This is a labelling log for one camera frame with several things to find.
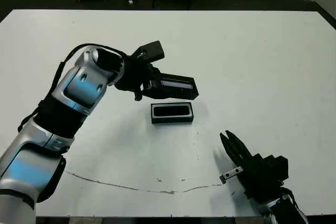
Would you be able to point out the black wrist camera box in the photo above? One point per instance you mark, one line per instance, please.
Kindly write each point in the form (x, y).
(277, 167)
(152, 51)

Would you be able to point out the black box lid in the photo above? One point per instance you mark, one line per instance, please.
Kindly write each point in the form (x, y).
(176, 86)

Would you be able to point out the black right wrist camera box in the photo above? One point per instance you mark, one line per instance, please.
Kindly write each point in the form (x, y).
(277, 167)

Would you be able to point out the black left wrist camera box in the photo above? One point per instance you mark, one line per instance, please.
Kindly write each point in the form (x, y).
(152, 51)

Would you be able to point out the slim black camera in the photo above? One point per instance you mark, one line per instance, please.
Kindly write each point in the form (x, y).
(170, 110)

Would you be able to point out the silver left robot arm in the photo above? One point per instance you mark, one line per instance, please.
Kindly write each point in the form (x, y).
(47, 129)

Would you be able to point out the black box base white insert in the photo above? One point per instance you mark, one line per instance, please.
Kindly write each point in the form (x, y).
(172, 119)

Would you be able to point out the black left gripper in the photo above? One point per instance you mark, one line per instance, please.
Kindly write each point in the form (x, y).
(136, 77)

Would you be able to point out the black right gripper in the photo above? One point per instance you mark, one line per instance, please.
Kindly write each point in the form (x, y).
(257, 182)

